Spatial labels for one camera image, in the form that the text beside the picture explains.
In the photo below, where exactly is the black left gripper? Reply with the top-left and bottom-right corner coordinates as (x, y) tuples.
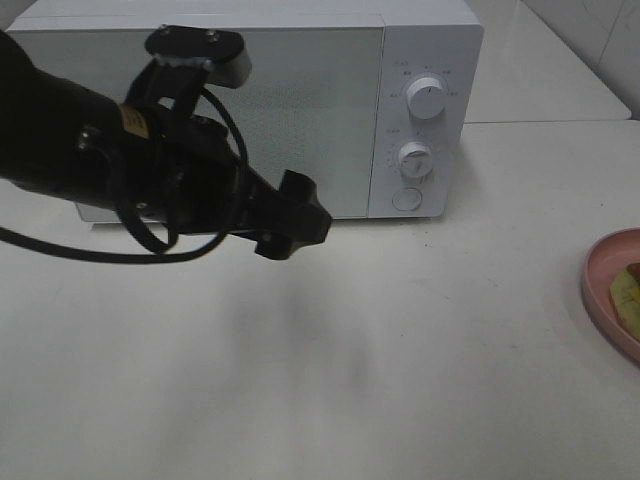
(144, 107), (332, 261)

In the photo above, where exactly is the round door release button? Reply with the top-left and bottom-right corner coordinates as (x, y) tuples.
(392, 187), (422, 212)

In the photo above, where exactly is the white timer knob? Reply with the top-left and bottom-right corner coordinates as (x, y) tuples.
(397, 141), (434, 178)

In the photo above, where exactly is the pink round plate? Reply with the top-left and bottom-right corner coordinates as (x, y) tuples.
(580, 227), (639, 367)

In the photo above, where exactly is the toast sandwich with filling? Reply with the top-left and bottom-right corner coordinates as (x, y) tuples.
(610, 263), (640, 340)

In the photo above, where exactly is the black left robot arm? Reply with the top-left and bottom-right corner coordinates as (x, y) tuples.
(1, 25), (332, 265)

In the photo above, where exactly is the white microwave oven body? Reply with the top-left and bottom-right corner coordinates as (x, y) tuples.
(8, 1), (484, 219)

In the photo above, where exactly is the white upper power knob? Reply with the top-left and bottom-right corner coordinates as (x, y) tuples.
(405, 73), (448, 120)

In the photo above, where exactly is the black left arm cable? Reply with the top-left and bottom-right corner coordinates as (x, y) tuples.
(0, 87), (249, 265)

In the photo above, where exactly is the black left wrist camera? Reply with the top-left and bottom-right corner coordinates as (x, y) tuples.
(125, 25), (252, 118)

